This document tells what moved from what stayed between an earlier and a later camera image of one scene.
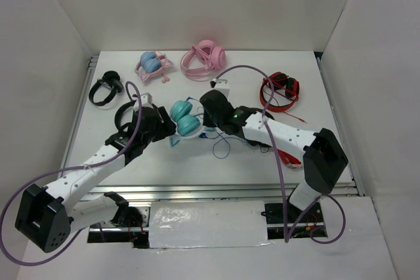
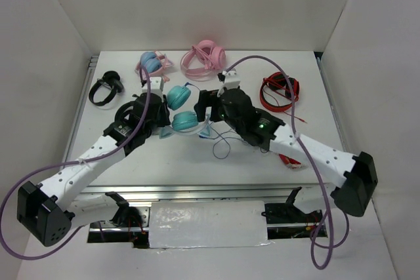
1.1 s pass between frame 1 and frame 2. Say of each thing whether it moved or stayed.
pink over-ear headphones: stayed
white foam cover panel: stayed
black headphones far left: stayed
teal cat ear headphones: moved
